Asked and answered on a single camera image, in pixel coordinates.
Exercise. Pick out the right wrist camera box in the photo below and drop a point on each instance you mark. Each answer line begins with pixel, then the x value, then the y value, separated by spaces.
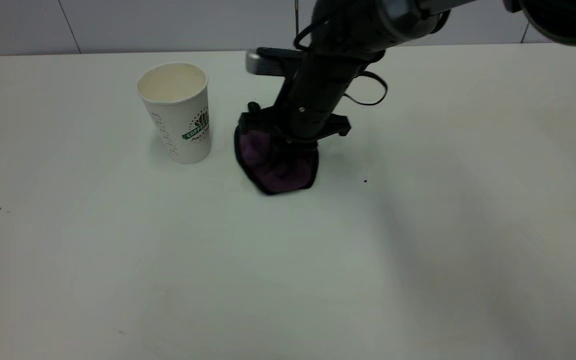
pixel 268 62

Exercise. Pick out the purple cloth with black trim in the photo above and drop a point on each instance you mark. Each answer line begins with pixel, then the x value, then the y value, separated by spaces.
pixel 273 170

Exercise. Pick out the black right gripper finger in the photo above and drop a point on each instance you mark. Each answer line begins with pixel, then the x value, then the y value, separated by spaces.
pixel 279 144
pixel 307 147

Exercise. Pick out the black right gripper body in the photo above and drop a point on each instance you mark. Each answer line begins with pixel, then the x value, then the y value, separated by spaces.
pixel 313 100

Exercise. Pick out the white paper coffee cup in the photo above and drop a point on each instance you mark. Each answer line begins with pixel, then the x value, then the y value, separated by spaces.
pixel 178 125

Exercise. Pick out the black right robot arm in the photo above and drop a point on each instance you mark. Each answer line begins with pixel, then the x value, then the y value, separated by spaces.
pixel 398 15

